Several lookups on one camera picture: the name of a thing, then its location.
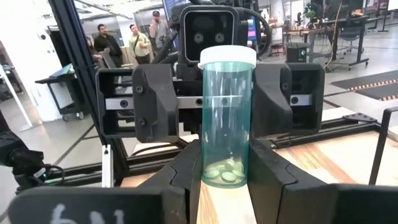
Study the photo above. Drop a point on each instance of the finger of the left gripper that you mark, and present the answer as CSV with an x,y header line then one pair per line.
x,y
272,102
155,102

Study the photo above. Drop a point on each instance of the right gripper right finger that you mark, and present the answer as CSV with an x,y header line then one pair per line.
x,y
311,205

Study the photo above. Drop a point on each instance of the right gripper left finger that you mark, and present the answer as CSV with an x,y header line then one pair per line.
x,y
93,205

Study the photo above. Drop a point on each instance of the green bottle with round tablets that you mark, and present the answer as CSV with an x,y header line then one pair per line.
x,y
227,124

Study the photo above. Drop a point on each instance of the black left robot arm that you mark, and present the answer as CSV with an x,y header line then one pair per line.
x,y
21,161

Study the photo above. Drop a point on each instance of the black computer tower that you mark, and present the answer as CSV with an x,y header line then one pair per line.
x,y
295,53

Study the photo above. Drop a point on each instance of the black wheeled cart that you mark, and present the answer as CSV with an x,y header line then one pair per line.
x,y
59,93

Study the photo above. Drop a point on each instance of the person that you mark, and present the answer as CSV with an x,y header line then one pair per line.
x,y
107,43
158,31
140,43

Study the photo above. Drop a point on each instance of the hazard striped floor mat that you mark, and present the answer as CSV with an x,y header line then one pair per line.
x,y
367,80
382,91

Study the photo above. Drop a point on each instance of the small green office plant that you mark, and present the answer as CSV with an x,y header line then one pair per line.
x,y
310,11

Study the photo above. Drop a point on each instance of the black office desk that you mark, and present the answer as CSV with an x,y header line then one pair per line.
x,y
360,43

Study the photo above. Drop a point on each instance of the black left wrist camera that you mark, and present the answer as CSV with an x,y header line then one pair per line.
x,y
208,21

